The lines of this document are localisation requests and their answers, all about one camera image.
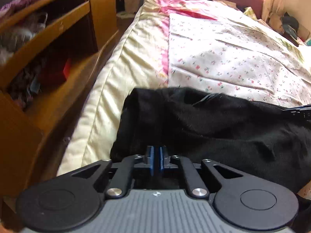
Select grey clothes in shelf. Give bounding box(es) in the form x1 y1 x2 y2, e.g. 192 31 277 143
1 12 48 66

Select black pants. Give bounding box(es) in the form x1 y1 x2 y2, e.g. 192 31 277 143
110 88 310 192

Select dark clothes pile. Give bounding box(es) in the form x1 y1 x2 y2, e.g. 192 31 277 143
281 12 299 39

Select wooden shelf cabinet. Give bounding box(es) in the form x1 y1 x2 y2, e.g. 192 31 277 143
0 0 120 199

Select cherry print bed quilt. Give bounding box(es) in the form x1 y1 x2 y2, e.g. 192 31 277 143
58 0 310 175

